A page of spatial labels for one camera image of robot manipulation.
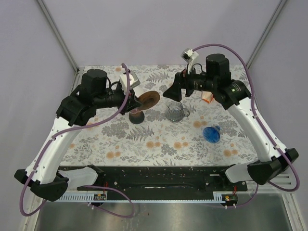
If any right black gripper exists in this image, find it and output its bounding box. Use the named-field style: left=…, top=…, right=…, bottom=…
left=162, top=63, right=216, bottom=102

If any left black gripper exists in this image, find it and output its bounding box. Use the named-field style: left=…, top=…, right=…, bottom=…
left=94, top=83, right=143, bottom=115

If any dark carafe with red rim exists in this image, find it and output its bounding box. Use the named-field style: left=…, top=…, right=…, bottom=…
left=129, top=111, right=145, bottom=124

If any brown wooden dripper ring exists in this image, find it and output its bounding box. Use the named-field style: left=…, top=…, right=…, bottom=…
left=138, top=90, right=161, bottom=111

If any coffee filter pack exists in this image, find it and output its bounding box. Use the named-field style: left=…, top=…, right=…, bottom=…
left=202, top=91, right=214, bottom=104

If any white paper coffee filter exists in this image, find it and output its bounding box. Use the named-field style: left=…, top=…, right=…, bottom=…
left=133, top=86, right=145, bottom=101

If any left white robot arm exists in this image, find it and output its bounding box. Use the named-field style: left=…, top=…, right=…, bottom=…
left=14, top=69, right=141, bottom=202

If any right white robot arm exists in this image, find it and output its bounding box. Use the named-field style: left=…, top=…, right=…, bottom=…
left=163, top=50, right=298, bottom=191

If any blue glass dripper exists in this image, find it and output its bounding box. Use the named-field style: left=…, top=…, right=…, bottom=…
left=203, top=126, right=220, bottom=143

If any clear glass pitcher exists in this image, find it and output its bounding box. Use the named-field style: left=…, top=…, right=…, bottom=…
left=165, top=101, right=190, bottom=122

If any floral patterned table mat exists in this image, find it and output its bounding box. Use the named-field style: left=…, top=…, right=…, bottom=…
left=56, top=64, right=275, bottom=167

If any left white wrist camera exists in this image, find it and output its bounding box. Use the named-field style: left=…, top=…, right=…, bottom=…
left=119, top=71, right=141, bottom=94

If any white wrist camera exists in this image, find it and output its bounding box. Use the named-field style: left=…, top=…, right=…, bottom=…
left=119, top=71, right=141, bottom=94
left=181, top=49, right=199, bottom=74

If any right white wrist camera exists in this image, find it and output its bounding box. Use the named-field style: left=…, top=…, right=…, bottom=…
left=181, top=49, right=199, bottom=74

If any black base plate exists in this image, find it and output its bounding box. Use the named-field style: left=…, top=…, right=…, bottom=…
left=77, top=165, right=248, bottom=202

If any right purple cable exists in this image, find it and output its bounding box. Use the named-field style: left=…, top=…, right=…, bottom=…
left=192, top=43, right=301, bottom=209

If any purple cable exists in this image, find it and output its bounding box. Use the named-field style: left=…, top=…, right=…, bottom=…
left=192, top=43, right=301, bottom=209
left=19, top=63, right=135, bottom=218

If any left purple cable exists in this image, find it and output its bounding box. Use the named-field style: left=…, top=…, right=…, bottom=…
left=19, top=63, right=135, bottom=218

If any white slotted cable duct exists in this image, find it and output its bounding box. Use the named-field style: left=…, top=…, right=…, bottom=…
left=57, top=191, right=226, bottom=204

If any right aluminium frame post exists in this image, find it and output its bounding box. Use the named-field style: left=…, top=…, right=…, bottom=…
left=246, top=0, right=289, bottom=69

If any aluminium frame post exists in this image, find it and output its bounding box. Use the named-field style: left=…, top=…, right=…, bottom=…
left=36, top=0, right=79, bottom=73
left=246, top=0, right=289, bottom=69

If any left aluminium frame post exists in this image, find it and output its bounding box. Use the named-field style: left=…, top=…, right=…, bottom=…
left=36, top=0, right=79, bottom=73

